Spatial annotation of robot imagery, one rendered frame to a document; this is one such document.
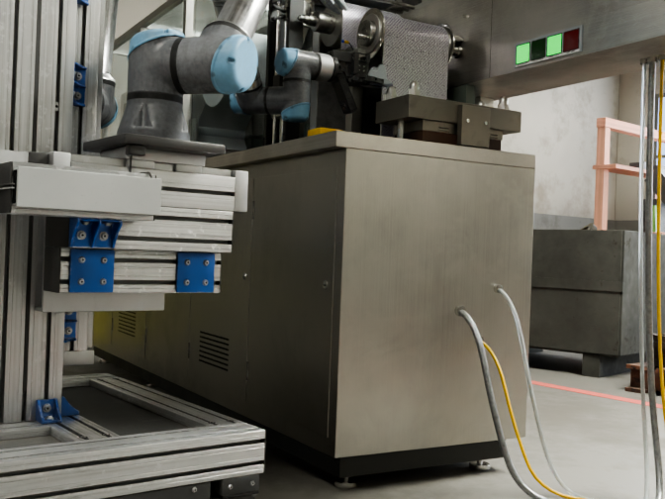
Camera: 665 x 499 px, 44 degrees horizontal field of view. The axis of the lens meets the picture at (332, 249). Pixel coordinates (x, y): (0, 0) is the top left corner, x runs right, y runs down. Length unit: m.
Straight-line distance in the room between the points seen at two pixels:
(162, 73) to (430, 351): 0.99
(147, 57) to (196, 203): 0.31
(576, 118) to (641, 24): 7.46
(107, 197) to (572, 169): 8.24
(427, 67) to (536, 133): 6.57
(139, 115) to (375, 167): 0.63
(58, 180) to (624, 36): 1.39
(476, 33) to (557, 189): 6.74
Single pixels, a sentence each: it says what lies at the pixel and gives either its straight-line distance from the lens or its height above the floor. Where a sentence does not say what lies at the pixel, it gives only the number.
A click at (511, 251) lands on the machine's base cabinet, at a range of 2.32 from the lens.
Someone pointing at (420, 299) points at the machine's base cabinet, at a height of 0.49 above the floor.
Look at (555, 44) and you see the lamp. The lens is 2.34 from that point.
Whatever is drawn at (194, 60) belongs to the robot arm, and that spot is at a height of 0.98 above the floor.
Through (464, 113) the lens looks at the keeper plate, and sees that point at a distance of 2.28.
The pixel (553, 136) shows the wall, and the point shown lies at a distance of 9.26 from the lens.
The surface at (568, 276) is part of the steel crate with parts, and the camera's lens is 4.54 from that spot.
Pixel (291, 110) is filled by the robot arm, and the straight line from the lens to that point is 2.21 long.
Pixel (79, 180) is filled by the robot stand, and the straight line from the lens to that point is 1.51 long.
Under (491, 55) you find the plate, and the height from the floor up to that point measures 1.21.
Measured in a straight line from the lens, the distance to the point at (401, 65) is 2.45.
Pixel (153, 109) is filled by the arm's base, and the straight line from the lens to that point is 1.72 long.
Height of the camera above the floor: 0.60
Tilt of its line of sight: level
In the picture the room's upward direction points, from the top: 2 degrees clockwise
